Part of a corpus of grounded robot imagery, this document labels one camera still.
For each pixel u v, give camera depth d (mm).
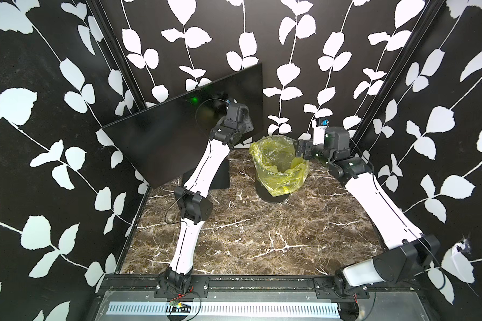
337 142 537
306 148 663
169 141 1354
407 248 397
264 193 803
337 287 665
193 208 563
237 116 654
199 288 734
